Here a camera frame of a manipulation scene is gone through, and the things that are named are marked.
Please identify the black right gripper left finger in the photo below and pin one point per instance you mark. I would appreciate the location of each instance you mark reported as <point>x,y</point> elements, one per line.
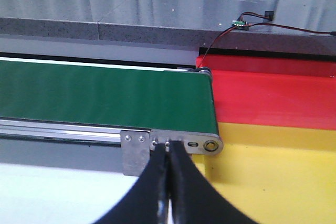
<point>147,200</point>

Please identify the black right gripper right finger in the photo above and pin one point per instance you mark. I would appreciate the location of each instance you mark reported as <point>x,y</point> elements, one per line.
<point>194,199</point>

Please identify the yellow plastic tray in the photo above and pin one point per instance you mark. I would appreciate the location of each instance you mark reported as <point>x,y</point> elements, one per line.
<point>275,174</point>

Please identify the green conveyor belt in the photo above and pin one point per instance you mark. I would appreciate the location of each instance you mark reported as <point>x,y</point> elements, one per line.
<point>165,100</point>

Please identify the red plastic tray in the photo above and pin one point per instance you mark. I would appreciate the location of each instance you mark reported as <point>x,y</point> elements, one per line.
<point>273,91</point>

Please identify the small green circuit board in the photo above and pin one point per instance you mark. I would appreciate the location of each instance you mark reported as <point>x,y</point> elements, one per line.
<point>240,24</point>

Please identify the small black sensor block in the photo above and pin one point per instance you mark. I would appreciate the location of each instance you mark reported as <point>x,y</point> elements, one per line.
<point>269,15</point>

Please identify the grey stone counter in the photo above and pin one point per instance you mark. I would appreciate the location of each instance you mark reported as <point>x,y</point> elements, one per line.
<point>301,26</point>

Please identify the steel conveyor support bracket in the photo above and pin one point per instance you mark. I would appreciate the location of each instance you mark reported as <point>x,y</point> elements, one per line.
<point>135,153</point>

